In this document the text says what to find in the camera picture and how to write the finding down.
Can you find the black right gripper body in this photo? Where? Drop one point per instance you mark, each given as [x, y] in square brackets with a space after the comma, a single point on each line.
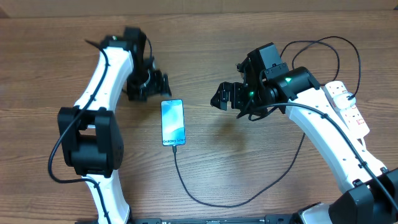
[243, 98]

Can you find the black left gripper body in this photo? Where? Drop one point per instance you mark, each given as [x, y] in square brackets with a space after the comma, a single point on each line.
[147, 80]

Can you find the Samsung Galaxy smartphone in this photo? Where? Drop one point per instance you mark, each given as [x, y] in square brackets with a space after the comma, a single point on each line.
[173, 125]

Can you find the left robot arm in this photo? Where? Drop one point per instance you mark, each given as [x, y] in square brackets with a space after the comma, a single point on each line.
[90, 137]

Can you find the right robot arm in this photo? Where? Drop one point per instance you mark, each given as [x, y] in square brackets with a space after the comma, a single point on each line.
[368, 188]

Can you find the white charger adapter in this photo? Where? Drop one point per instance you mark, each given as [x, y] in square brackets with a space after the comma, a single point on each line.
[344, 101]

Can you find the white power strip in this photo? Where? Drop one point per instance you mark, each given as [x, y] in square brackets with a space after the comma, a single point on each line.
[351, 117]

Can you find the brown cardboard backdrop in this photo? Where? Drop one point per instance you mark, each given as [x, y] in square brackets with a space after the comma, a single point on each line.
[75, 8]

